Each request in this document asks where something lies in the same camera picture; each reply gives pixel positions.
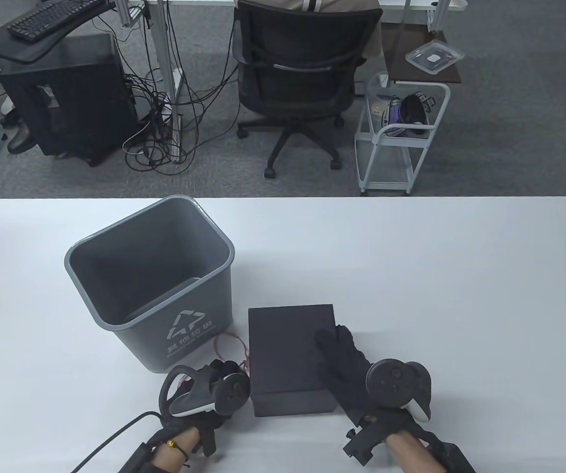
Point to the pink ribbon bow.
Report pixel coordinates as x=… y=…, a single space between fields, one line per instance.
x=247 y=365

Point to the black keyboard tray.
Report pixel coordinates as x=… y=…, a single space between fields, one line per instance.
x=12 y=49

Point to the black right forearm pack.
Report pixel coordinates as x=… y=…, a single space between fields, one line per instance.
x=455 y=458

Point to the black hand controller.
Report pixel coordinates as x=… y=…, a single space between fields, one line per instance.
x=393 y=384
x=228 y=394

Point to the black left forearm pack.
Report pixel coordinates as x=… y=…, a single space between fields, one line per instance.
x=135 y=460

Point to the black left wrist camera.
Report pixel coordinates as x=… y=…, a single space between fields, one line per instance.
x=209 y=441

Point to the black keyboard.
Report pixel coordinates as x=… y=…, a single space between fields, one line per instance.
x=51 y=19

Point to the person's left hand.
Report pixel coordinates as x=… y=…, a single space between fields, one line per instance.
x=189 y=426

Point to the black left hand controller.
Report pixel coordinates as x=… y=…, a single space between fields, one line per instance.
x=228 y=394

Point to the aluminium frame post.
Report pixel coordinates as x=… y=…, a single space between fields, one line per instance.
x=130 y=12

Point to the clear plastic container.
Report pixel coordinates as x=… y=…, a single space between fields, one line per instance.
x=433 y=58

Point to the black right hand controller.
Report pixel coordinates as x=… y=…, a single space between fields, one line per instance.
x=393 y=384

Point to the white power strip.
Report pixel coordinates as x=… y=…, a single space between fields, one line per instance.
x=167 y=112

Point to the brown side table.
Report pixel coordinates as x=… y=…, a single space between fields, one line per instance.
x=401 y=64

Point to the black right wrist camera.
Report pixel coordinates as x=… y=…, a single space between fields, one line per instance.
x=364 y=443

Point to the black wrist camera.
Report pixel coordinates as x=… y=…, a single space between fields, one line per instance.
x=209 y=441
x=364 y=443

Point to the person's left forearm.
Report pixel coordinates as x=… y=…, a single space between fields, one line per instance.
x=174 y=453

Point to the black computer tower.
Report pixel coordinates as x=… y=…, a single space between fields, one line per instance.
x=76 y=98

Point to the black mesh office chair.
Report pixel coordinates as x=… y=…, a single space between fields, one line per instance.
x=292 y=84

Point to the cream small box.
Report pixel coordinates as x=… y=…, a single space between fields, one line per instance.
x=377 y=107

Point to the person's right forearm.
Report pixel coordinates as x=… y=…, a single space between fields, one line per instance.
x=413 y=456

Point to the person's right hand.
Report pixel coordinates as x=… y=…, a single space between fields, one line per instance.
x=342 y=364

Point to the black gift box lid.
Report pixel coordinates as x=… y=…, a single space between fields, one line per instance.
x=287 y=345

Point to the black shoe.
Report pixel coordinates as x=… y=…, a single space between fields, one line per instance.
x=19 y=143

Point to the black gift box base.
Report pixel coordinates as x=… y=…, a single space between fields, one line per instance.
x=287 y=405

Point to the grey plastic trash bin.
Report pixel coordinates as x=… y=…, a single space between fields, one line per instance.
x=154 y=345

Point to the white desk frame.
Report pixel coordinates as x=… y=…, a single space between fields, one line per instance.
x=167 y=49

